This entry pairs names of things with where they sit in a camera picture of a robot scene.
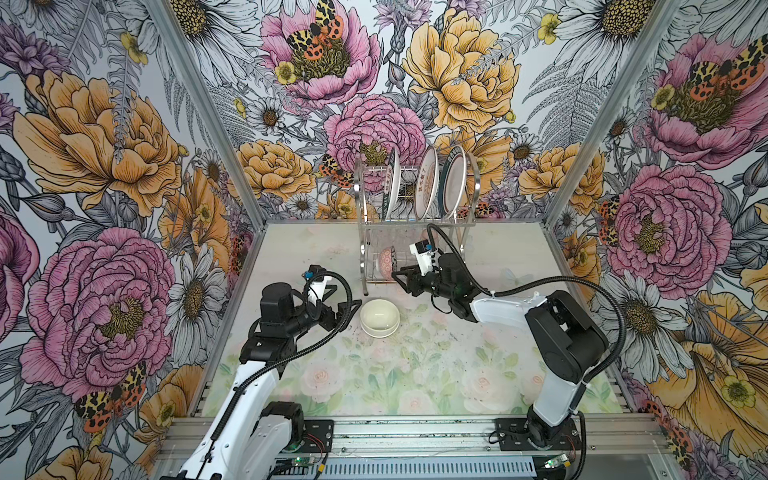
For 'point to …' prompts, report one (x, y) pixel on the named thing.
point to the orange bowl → (376, 334)
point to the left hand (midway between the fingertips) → (347, 303)
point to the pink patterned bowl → (386, 263)
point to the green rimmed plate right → (453, 182)
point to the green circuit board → (302, 461)
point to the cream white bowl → (380, 316)
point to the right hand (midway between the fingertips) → (398, 279)
